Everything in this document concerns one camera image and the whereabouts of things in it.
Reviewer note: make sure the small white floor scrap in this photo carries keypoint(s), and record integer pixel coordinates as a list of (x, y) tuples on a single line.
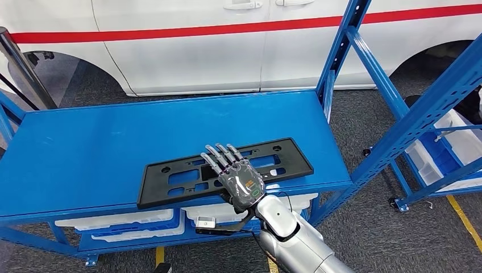
[(429, 204)]

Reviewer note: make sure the black plastic plate part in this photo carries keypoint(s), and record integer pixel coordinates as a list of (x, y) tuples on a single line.
[(154, 188)]

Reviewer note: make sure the blue metal shelf rack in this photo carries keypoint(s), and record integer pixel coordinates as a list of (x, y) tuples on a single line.
[(94, 150)]

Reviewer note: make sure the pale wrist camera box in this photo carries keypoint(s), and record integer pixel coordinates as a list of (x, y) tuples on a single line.
[(205, 222)]

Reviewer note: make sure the white car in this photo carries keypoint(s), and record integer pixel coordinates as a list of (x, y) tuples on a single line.
[(188, 60)]

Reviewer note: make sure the black item in bin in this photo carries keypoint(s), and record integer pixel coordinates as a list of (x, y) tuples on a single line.
[(470, 107)]

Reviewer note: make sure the blue wheeled shelf rack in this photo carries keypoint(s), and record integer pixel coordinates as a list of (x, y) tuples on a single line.
[(433, 186)]

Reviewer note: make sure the chrome stanchion post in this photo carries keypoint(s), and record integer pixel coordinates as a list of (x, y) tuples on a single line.
[(26, 71)]

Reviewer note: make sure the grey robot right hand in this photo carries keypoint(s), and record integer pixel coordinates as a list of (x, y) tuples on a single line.
[(243, 186)]

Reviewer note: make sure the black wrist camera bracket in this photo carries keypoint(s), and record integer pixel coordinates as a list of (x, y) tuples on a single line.
[(233, 228)]

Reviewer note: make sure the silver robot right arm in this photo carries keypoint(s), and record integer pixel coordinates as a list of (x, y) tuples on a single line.
[(297, 241)]

